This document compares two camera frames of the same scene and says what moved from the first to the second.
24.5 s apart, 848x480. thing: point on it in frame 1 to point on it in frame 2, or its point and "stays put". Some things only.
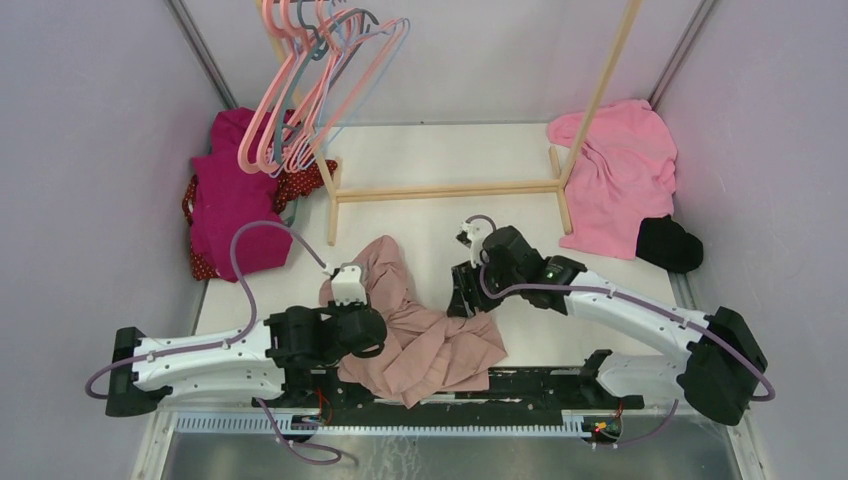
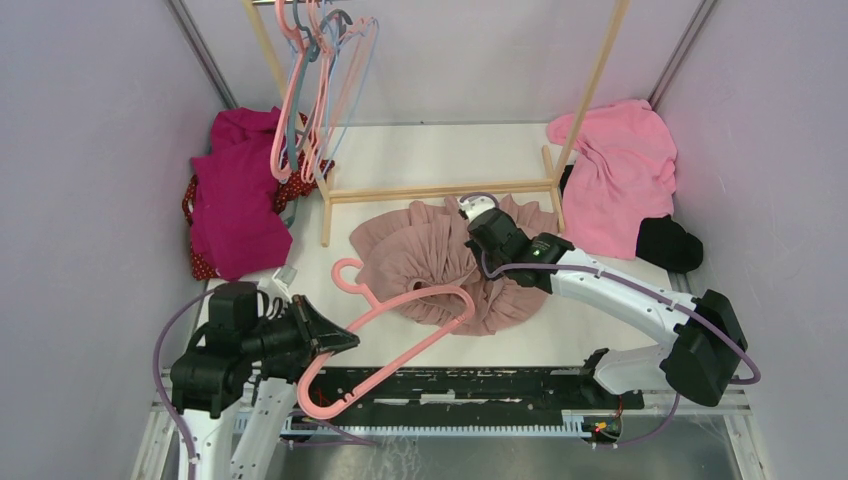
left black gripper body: (341, 310) to (275, 335)
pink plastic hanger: (297, 48) to (377, 307)
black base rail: (574, 391) stays put
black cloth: (663, 242) stays put
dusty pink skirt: (426, 353) to (423, 243)
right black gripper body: (468, 277) to (489, 269)
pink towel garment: (625, 175) stays put
